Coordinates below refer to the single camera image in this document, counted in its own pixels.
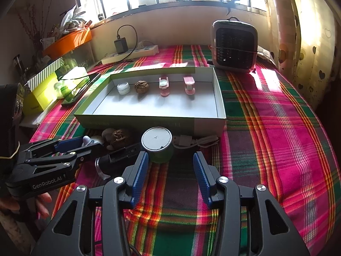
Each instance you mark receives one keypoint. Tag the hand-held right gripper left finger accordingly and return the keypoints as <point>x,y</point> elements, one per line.
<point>140,176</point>

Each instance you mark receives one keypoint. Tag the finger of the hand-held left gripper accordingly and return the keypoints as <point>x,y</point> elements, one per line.
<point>69,144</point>
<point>88,152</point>

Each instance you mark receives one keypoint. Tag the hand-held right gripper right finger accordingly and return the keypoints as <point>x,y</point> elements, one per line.
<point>202,181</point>

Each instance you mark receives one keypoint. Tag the grey and white panda gadget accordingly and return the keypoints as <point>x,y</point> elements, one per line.
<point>94,140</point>

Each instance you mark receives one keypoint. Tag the white mushroom-shaped knob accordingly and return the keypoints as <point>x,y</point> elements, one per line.
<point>108,132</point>

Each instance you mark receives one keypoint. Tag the green holder with white top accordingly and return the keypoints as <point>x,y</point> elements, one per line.
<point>157,138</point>

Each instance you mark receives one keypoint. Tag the green and white cardboard box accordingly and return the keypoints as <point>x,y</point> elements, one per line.
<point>159,106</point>

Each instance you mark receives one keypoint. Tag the small white jar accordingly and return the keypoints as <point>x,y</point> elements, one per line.
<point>123,88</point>

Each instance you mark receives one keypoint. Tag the brown walnut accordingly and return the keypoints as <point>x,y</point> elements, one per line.
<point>140,87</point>
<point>120,138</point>

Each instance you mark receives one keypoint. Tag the pink clip with green button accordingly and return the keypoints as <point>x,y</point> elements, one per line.
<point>164,85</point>

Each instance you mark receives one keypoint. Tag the person's left hand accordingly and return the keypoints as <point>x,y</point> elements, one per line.
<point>44,198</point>

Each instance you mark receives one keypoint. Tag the black smartphone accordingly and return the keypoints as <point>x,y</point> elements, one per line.
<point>80,92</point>

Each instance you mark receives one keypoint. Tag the green and white tissue pack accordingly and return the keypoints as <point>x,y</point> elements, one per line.
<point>74,74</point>

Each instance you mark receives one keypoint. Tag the green and white striped box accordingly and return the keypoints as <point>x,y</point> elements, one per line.
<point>45,73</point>

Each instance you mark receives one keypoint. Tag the pink and green plaid blanket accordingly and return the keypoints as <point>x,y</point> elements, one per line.
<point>266,138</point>

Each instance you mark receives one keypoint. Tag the orange plastic tray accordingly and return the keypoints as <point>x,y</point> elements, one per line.
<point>69,42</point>

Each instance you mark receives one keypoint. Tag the black charger adapter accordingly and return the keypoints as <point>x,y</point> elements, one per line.
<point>121,45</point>

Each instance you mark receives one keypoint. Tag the white power strip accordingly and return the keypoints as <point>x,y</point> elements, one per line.
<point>143,50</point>

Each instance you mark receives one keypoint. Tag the dried branches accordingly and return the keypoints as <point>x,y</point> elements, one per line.
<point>32,26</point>

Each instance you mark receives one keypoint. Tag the clear plastic bag with plants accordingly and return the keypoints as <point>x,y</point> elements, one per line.
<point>69,18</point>

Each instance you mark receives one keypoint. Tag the small grey space heater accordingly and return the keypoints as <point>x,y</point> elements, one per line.
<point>234,48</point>

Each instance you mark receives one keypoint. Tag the pale fabric pouch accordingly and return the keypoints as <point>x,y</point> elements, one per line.
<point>265,54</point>

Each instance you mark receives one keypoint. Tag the cream curtain with heart print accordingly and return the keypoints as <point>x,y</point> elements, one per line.
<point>314,45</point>

